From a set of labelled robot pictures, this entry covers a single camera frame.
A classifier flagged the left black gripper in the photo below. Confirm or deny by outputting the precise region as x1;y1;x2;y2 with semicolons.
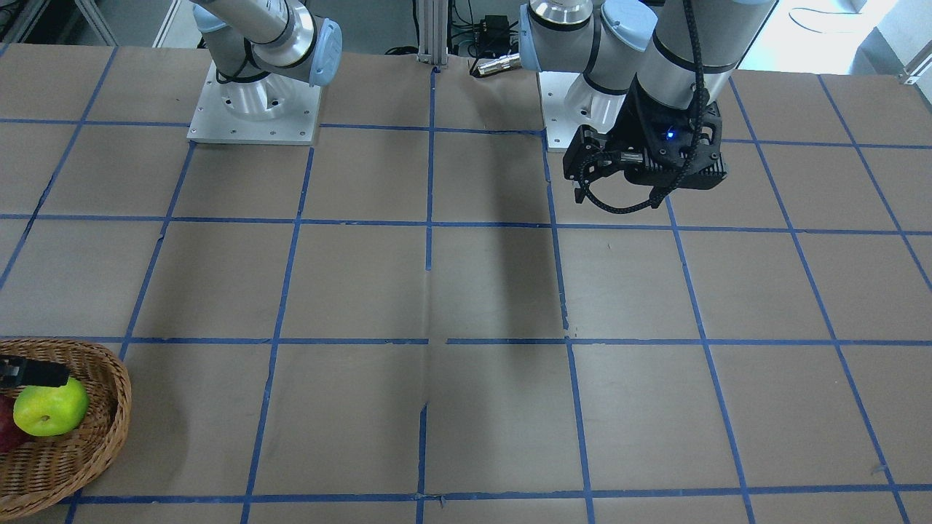
563;79;700;205

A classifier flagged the green apple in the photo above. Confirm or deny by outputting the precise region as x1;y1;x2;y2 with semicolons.
13;377;90;437

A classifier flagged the dark red apple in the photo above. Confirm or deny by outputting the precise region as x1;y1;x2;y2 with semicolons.
1;395;33;454

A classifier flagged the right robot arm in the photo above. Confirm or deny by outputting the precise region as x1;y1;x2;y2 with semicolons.
189;1;342;145

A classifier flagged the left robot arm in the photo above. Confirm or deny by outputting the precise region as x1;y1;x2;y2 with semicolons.
518;1;776;215

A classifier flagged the wicker basket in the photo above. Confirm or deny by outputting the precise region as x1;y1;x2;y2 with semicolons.
1;338;133;521

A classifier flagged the silver connector plug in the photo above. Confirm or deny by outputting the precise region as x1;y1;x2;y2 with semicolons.
470;52;521;79

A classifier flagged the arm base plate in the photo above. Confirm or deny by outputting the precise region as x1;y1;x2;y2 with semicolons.
538;71;625;153
186;63;323;146

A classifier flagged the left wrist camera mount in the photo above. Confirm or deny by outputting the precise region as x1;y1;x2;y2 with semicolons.
623;99;728;190

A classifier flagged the aluminium frame post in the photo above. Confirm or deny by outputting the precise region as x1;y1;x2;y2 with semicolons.
415;0;451;70

